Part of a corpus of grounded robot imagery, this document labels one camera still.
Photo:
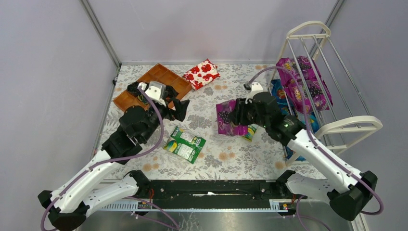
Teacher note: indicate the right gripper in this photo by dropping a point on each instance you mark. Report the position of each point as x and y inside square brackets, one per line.
[240, 111]

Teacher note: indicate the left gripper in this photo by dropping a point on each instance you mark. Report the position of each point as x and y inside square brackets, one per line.
[170, 104]

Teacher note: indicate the green candy bag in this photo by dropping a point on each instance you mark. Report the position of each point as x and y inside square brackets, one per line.
[182, 142]
[251, 130]

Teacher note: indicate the purple candy bag top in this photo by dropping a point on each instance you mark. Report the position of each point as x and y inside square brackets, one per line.
[224, 124]

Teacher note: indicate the purple candy bag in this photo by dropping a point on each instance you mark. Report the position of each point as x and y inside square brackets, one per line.
[316, 92]
[224, 124]

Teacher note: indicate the purple candy bag front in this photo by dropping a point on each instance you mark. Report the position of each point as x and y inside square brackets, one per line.
[316, 92]

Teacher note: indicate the purple candy bag carried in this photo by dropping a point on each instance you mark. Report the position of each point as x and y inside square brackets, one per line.
[290, 67]

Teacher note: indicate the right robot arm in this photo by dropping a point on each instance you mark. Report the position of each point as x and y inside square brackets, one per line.
[347, 190]

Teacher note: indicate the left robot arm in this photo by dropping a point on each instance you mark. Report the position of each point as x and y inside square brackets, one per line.
[69, 206]

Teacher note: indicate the upper blue candy bag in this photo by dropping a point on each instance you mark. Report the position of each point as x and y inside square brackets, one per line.
[278, 92]

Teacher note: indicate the blue candy bag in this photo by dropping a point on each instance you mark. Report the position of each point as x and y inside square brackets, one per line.
[278, 92]
[312, 121]

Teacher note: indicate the lower blue candy bag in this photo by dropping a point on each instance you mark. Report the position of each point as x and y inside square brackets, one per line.
[312, 121]

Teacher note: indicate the white metal shelf rack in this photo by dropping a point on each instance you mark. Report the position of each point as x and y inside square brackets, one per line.
[348, 121]

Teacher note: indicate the black orange rolled cloth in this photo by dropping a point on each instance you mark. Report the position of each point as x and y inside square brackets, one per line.
[170, 93]

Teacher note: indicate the red floral folded cloth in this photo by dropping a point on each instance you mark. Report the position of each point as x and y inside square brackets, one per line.
[201, 74]

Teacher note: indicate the black rolled cloth left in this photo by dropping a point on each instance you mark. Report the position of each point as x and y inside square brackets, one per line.
[133, 89]

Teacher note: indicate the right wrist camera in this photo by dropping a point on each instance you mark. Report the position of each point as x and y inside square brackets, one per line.
[253, 89]

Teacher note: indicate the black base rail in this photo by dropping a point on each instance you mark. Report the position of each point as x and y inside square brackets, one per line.
[211, 194]

